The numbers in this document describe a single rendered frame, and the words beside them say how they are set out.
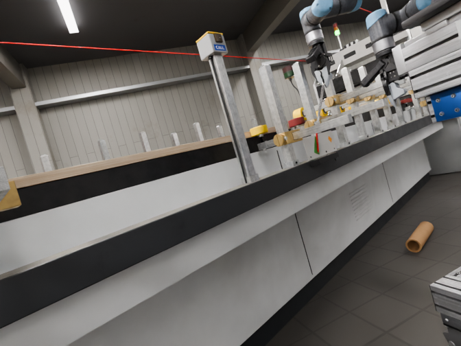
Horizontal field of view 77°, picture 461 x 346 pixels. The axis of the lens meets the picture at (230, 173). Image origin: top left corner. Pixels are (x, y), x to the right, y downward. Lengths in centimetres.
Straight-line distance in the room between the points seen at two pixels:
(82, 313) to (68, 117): 544
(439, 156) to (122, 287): 371
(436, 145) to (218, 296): 331
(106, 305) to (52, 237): 26
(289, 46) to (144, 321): 702
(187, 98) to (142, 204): 528
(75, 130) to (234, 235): 524
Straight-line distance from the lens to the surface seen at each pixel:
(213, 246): 90
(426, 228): 217
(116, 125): 595
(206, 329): 118
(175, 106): 611
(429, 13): 104
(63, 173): 93
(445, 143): 401
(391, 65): 133
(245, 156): 100
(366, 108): 136
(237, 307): 126
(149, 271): 80
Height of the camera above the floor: 78
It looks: 2 degrees down
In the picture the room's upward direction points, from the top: 16 degrees counter-clockwise
